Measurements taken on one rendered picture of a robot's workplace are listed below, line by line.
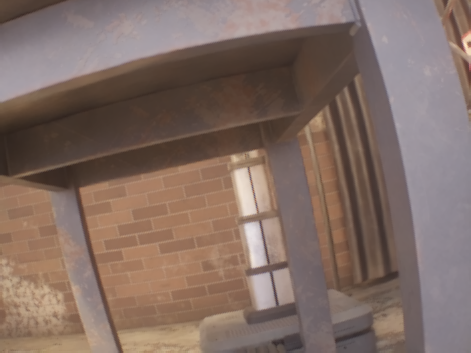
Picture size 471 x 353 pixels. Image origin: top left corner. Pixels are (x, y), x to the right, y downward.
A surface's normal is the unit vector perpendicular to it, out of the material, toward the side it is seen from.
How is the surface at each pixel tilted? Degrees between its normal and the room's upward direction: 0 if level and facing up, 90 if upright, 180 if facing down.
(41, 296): 90
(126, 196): 90
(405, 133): 90
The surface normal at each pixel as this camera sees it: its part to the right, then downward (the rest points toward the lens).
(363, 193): -0.76, 0.11
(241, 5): 0.03, -0.07
